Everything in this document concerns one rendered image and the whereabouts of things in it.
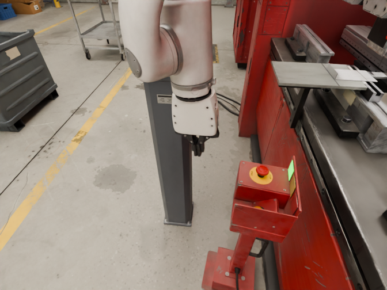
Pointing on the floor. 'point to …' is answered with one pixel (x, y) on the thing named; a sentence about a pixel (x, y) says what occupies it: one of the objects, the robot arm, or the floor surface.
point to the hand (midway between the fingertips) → (198, 147)
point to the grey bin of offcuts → (22, 78)
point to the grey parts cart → (101, 31)
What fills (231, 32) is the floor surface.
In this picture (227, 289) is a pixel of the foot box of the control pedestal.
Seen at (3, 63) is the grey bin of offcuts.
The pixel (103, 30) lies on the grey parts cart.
